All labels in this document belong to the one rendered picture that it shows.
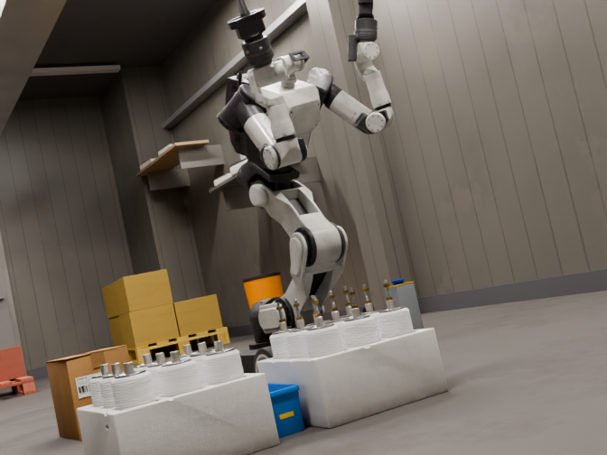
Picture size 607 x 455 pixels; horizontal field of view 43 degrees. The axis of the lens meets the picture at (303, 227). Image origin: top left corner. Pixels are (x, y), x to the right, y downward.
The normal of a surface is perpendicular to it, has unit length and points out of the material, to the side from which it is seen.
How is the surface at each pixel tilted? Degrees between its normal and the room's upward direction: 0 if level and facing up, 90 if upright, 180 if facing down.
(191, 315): 90
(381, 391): 90
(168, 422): 90
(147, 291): 90
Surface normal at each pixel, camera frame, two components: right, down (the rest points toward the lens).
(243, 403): 0.47, -0.17
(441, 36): -0.85, 0.15
